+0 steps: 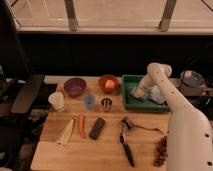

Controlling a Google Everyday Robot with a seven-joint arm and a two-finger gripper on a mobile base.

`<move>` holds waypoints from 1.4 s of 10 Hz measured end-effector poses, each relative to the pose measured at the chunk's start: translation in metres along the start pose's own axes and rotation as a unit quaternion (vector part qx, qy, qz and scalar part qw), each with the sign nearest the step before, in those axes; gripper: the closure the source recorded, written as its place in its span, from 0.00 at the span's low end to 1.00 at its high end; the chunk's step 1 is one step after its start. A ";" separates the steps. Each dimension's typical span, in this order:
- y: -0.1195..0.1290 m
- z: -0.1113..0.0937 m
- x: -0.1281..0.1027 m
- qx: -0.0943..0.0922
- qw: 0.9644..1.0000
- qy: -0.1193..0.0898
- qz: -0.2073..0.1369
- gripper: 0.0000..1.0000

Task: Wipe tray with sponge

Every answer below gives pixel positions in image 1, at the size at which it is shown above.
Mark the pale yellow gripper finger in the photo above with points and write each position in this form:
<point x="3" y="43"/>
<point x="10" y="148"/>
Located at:
<point x="138" y="93"/>

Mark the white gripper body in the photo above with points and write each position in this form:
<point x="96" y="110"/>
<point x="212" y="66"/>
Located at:
<point x="146" y="83"/>

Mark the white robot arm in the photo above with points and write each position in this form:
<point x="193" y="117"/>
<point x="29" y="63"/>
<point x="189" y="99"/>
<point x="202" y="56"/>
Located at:
<point x="189" y="138"/>

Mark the green plastic tray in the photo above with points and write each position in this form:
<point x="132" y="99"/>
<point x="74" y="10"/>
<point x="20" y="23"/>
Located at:
<point x="131" y="103"/>

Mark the orange food piece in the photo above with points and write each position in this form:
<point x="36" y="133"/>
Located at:
<point x="110" y="84"/>

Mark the orange bowl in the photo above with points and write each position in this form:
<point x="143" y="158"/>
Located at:
<point x="103" y="79"/>

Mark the small metal cup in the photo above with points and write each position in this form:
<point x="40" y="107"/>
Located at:
<point x="106" y="104"/>

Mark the grey round container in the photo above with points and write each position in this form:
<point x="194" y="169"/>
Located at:
<point x="191" y="82"/>

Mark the blue plastic cup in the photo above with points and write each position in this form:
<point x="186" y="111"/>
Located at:
<point x="89" y="101"/>

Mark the black rectangular block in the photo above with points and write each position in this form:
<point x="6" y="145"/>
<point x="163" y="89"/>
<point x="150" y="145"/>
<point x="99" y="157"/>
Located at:
<point x="97" y="128"/>

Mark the wooden cutting board table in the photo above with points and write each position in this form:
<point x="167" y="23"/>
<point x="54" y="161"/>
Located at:
<point x="105" y="153"/>

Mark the orange carrot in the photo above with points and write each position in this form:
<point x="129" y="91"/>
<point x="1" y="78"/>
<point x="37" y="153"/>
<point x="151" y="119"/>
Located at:
<point x="81" y="126"/>

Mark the purple bowl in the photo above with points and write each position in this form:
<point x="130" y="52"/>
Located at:
<point x="75" y="87"/>

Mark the red grape bunch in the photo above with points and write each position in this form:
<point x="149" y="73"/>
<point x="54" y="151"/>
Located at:
<point x="160" y="154"/>

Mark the yellow corn cob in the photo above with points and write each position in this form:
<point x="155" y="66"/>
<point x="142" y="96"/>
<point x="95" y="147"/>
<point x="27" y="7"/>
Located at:
<point x="64" y="136"/>

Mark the black office chair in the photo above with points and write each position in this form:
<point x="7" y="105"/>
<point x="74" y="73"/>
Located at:
<point x="15" y="63"/>

